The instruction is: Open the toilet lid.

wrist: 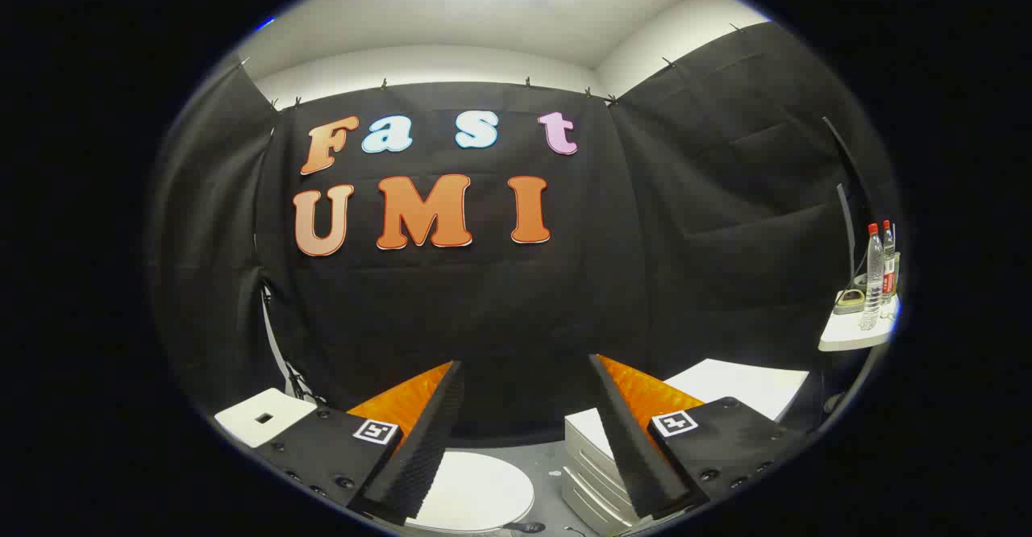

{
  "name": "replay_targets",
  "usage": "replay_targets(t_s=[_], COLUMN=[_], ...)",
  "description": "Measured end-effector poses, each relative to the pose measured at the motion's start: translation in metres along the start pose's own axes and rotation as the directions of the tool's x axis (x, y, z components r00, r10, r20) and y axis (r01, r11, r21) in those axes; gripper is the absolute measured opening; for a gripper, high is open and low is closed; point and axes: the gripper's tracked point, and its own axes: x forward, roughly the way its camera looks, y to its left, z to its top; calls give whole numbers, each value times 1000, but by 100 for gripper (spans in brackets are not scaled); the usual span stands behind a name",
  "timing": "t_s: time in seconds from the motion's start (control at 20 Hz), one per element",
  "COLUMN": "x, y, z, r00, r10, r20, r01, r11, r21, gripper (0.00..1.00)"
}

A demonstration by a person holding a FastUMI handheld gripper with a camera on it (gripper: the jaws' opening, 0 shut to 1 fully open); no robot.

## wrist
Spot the white toilet tank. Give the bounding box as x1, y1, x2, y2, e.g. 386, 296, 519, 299
214, 388, 318, 448

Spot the black backdrop cloth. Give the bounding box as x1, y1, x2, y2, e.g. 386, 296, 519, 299
149, 21, 900, 451

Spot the white toilet lid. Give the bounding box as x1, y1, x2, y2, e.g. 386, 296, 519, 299
403, 451, 535, 533

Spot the white drawer cabinet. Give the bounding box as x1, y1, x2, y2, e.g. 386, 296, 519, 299
563, 358, 810, 535

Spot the black stand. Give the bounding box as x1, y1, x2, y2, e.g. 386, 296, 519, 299
256, 277, 327, 406

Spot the small white table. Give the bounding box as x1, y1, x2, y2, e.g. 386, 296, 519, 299
818, 293, 901, 352

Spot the clear water bottle red cap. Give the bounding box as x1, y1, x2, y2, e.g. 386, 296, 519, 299
880, 219, 898, 318
859, 223, 884, 331

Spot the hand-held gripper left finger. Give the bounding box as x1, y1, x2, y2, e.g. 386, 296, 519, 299
250, 360, 467, 527

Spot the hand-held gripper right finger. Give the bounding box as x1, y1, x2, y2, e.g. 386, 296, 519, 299
587, 353, 809, 522

